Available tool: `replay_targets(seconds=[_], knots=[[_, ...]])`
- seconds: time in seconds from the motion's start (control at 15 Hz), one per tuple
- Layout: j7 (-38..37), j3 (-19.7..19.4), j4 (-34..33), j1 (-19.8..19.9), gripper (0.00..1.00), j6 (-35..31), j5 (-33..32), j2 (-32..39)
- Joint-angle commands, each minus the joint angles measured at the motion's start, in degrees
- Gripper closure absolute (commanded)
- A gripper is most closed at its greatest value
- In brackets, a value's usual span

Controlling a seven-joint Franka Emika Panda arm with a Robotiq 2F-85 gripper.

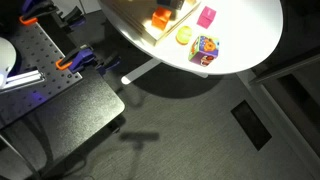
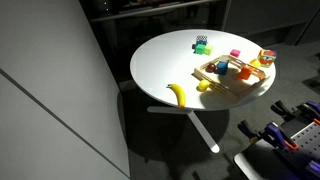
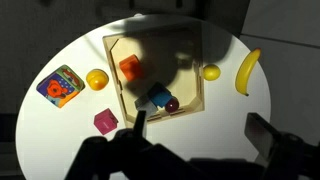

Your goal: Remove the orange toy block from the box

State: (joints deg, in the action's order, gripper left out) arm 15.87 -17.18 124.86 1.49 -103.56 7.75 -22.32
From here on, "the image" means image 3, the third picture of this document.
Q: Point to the grey toy block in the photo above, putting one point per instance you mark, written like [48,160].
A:
[143,103]

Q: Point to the yellow orange toy ball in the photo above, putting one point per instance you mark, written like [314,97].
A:
[97,79]

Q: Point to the colourful soft fabric cube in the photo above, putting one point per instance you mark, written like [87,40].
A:
[61,86]

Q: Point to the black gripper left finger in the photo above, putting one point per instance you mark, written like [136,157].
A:
[139,129]

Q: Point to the orange toy block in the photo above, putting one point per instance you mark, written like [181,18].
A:
[131,68]

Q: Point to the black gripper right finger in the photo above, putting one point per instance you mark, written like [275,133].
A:
[261,134]

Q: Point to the pink toy block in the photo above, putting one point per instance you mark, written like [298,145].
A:
[105,121]

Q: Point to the yellow lemon toy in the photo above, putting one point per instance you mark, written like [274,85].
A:
[211,72]

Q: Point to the wooden tray box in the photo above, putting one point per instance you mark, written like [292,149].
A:
[171,56]

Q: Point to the dark red ball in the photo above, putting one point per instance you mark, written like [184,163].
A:
[172,105]

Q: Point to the yellow toy banana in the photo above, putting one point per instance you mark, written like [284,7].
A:
[244,71]

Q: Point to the blue toy block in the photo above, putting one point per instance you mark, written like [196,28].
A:
[159,94]

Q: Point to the round white table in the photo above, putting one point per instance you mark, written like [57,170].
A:
[48,137]

